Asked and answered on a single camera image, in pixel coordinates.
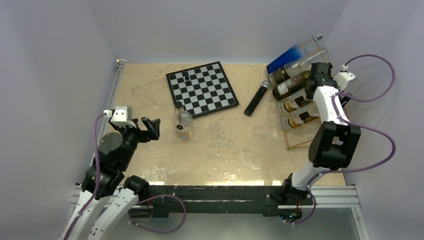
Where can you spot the blue clear tall bottle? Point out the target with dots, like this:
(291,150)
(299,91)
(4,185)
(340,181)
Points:
(299,50)

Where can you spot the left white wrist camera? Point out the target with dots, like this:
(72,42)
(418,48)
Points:
(120,116)

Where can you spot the aluminium frame rail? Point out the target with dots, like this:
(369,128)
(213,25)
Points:
(109,96)

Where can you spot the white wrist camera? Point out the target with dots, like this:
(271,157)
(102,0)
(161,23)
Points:
(120,116)
(344,77)

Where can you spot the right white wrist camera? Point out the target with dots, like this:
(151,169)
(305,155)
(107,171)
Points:
(344,77)

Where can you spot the black white chessboard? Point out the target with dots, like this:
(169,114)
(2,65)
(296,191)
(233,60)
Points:
(208,90)

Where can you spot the black glitter tube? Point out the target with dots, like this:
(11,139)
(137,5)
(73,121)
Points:
(264,87)

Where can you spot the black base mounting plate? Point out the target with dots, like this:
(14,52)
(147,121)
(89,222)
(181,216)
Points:
(203,199)

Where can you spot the round clear bottle blue seal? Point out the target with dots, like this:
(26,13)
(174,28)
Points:
(182,122)

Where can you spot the clear square bottle black cap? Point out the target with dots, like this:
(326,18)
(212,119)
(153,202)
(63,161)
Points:
(296,120)

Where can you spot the clear bottle black label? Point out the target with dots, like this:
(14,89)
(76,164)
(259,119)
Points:
(295,67)

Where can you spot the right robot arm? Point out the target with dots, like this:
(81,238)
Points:
(335,142)

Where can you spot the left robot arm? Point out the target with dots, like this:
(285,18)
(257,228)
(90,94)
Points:
(91,220)

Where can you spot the clear square bottle gold label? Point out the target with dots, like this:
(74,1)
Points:
(292,103)

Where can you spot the dark green wine bottle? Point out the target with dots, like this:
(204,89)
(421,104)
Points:
(290,86)

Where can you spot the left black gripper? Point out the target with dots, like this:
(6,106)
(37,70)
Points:
(152,133)

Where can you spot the gold wire wine rack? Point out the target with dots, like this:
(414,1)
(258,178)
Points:
(301,136)

